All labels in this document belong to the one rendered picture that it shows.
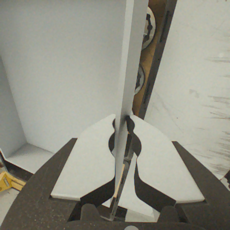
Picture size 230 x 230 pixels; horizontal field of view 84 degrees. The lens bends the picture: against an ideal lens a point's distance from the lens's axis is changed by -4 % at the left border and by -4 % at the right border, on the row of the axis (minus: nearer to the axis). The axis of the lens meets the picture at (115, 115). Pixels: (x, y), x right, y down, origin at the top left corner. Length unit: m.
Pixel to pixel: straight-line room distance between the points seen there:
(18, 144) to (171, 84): 0.46
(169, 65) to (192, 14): 0.15
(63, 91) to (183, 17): 0.41
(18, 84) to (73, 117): 0.10
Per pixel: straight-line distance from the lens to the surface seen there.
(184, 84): 0.51
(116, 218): 1.86
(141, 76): 0.34
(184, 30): 0.50
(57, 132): 0.23
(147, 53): 0.36
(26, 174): 0.88
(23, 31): 0.21
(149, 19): 0.34
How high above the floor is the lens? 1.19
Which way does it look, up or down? 57 degrees down
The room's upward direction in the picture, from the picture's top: 147 degrees counter-clockwise
